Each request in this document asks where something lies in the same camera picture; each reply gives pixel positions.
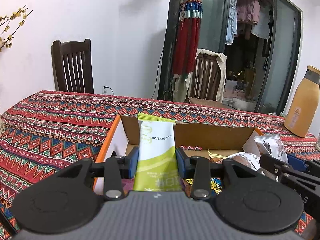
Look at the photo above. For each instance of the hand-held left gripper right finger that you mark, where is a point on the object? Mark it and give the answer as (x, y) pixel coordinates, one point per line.
(181, 162)

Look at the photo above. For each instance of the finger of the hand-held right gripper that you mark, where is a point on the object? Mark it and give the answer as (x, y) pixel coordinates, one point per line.
(270, 163)
(297, 162)

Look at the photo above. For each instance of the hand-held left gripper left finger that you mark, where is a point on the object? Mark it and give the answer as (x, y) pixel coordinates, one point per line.
(133, 162)

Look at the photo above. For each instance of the white brown snack packet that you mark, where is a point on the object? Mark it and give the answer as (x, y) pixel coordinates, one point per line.
(271, 147)

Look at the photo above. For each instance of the green white snack packet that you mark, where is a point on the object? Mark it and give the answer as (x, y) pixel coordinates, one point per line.
(155, 155)

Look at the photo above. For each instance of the orange cardboard box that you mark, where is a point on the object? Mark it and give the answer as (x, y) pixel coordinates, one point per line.
(212, 135)

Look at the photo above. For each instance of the pink snack packet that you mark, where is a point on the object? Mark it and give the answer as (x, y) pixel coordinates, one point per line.
(192, 148)

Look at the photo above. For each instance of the purple snack packet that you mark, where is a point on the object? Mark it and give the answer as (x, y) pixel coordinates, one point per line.
(127, 186)

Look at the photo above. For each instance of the gold snack packet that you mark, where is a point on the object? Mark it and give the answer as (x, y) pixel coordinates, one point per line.
(216, 157)

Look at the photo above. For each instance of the tiger print snack packet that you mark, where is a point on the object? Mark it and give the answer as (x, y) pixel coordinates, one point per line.
(215, 186)

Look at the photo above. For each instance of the yellow thermos jug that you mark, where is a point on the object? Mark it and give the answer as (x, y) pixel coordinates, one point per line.
(300, 110)

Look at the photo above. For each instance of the white cat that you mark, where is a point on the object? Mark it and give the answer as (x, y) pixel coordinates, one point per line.
(243, 103)

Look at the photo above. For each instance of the red patterned tablecloth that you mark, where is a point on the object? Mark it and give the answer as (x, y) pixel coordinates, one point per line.
(50, 135)

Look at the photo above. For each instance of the brown wooden chair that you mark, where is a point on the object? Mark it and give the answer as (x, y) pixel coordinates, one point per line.
(205, 77)

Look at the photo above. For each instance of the chair with draped cloth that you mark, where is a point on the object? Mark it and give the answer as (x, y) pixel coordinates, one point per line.
(221, 67)

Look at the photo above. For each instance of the black framed sliding glass door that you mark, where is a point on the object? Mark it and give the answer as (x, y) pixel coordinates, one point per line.
(285, 55)

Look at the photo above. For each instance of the dark wooden chair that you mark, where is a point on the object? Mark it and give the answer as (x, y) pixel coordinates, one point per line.
(72, 65)

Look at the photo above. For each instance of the red tassel hanging decoration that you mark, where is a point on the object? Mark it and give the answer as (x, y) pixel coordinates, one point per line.
(187, 42)

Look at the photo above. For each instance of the white hanging garment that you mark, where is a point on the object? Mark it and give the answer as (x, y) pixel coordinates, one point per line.
(261, 27)

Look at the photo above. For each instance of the floral print vase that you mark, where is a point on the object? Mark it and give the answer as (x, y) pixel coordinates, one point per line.
(1, 126)

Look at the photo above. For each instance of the pink hanging garment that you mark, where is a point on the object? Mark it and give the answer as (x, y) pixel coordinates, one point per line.
(248, 10)

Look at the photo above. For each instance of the yellow flower branches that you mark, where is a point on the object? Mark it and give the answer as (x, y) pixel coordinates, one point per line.
(18, 15)

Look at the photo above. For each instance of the white wall socket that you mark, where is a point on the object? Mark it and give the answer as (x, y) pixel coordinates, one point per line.
(105, 90)

